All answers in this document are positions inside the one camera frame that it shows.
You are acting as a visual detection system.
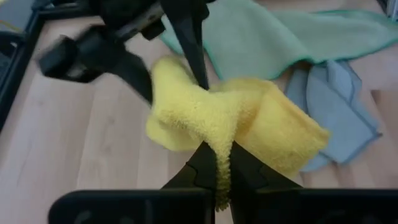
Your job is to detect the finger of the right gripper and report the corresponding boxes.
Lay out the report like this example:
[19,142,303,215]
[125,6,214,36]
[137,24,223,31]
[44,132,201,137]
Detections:
[108,51,155,105]
[161,0,210,91]

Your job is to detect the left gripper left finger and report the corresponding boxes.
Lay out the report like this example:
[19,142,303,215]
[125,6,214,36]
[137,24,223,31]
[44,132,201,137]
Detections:
[161,141,218,190]

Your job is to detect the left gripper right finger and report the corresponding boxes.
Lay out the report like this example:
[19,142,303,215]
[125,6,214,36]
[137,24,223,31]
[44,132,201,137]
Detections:
[229,141,303,200]

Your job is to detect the yellow microfiber towel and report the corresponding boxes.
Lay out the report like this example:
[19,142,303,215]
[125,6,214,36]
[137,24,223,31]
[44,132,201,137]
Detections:
[145,55,330,212]

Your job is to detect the smooth grey microfiber towel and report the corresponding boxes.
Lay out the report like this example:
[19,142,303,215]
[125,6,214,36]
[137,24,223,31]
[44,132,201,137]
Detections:
[284,59,382,172]

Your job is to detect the pale green microfiber towel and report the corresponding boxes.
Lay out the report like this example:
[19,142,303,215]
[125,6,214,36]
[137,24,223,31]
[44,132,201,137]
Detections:
[160,0,398,81]

